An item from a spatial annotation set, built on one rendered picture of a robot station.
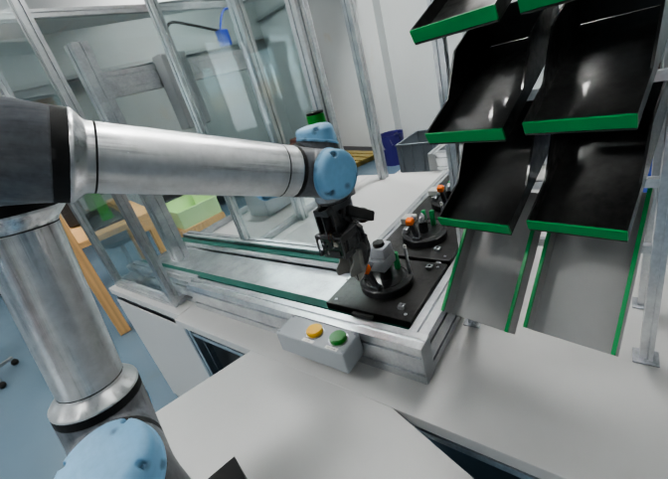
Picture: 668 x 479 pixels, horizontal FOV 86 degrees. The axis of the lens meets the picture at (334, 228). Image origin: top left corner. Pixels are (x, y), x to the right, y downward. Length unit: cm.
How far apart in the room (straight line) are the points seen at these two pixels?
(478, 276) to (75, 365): 70
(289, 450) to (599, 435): 55
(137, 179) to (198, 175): 6
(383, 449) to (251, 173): 56
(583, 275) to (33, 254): 83
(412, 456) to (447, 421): 10
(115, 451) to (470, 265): 67
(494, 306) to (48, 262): 72
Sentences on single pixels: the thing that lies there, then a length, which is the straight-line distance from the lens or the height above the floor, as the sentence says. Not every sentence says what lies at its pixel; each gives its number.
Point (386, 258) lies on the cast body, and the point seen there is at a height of 105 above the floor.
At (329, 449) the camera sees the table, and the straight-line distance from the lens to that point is 81.
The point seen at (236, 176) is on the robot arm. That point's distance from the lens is 46.
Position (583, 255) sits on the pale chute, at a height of 110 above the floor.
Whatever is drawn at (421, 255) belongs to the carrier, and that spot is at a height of 97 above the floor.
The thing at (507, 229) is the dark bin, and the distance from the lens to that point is 65.
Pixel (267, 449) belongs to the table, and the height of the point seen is 86.
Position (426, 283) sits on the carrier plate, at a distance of 94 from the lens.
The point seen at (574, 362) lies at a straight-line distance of 91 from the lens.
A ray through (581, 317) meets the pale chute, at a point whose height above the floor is 102.
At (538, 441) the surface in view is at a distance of 79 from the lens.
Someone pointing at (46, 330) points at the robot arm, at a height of 131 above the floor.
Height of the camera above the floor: 151
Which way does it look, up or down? 23 degrees down
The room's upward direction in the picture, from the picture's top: 16 degrees counter-clockwise
